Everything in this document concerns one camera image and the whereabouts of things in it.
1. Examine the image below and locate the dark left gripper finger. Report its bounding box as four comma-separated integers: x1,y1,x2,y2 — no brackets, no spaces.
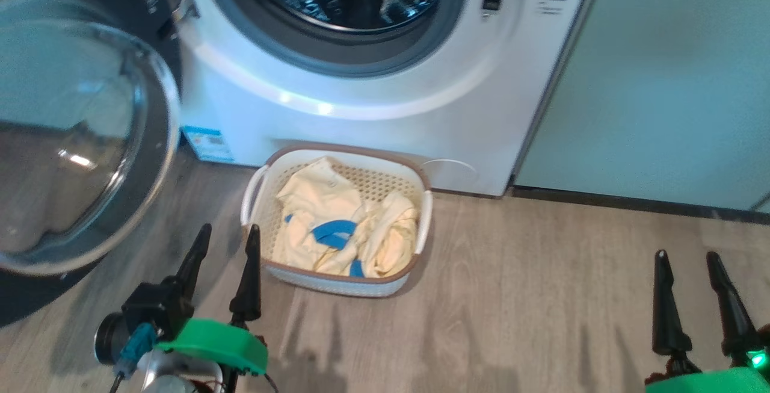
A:
173,223,212,290
230,224,263,325

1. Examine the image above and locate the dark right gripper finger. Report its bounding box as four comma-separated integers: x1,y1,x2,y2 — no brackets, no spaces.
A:
652,250,693,356
706,252,760,357

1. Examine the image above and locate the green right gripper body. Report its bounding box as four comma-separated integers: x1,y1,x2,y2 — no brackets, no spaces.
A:
645,324,770,393

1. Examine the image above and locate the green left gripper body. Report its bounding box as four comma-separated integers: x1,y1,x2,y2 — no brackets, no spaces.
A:
155,319,269,393

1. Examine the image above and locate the cream garment with blue collar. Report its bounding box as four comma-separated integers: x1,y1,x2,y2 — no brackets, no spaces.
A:
272,157,369,276

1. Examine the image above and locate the round black glass washer door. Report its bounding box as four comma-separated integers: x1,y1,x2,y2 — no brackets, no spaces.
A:
0,0,184,329

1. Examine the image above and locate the white front-load washing machine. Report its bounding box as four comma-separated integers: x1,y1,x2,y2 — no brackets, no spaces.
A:
174,0,608,198

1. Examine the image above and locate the white laundry basket brown rim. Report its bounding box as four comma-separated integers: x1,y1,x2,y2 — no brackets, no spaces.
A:
241,143,434,299

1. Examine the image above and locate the blue energy label sticker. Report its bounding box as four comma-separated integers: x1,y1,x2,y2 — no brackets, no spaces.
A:
182,126,235,163

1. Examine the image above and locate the looped black left gripper cable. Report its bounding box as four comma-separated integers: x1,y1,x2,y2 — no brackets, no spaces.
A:
257,334,279,393

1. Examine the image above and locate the teal left cable connector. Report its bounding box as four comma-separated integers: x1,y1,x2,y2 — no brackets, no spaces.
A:
114,323,158,379

